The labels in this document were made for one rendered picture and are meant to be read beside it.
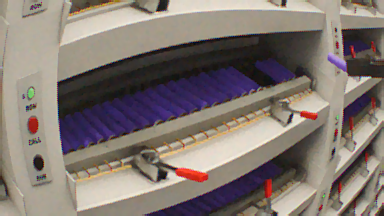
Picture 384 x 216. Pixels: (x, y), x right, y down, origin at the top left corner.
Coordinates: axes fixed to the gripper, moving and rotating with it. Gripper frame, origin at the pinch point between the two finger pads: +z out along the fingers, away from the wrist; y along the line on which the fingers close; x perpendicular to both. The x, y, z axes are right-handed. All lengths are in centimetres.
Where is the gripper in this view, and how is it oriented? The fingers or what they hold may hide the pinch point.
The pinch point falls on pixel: (361, 67)
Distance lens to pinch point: 84.7
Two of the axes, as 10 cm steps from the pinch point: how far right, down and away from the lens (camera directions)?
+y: -6.7, 2.1, -7.1
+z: -7.3, 0.1, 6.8
